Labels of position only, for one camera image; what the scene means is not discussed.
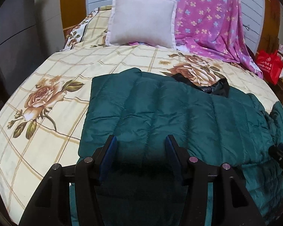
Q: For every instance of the pink floral sheet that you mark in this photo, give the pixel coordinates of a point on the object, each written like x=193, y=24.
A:
x=213, y=28

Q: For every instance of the dark green puffer jacket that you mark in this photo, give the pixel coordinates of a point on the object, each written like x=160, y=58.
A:
x=141, y=109

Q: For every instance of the red shopping bag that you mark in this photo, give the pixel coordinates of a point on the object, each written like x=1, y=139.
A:
x=271, y=65

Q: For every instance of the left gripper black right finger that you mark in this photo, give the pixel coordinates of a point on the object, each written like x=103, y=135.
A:
x=232, y=203

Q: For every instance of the grey refrigerator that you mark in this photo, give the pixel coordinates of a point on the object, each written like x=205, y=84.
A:
x=30, y=32

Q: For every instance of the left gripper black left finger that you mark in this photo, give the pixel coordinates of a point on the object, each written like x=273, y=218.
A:
x=50, y=203

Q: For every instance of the white square pillow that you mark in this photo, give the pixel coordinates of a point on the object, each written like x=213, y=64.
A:
x=144, y=21

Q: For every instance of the floral cream bed quilt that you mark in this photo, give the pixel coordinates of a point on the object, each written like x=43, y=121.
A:
x=43, y=120

